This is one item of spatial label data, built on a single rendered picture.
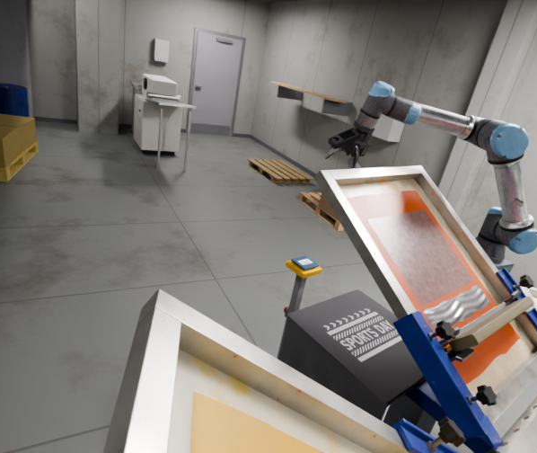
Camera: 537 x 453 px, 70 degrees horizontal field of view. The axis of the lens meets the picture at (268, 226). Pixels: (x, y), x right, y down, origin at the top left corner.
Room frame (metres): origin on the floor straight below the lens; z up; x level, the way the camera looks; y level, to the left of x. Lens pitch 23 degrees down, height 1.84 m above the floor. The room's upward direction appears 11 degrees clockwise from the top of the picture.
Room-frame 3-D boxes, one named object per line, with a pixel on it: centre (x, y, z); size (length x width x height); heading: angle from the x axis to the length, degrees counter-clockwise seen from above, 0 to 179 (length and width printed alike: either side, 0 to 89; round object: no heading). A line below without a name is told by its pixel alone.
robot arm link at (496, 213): (1.61, -0.99, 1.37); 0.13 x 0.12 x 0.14; 5
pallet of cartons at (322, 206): (5.16, -0.93, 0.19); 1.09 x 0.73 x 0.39; 31
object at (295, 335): (1.06, -0.31, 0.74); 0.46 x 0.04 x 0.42; 42
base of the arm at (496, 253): (1.62, -0.99, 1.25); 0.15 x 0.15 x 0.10
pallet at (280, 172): (6.67, 0.01, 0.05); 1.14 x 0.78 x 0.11; 31
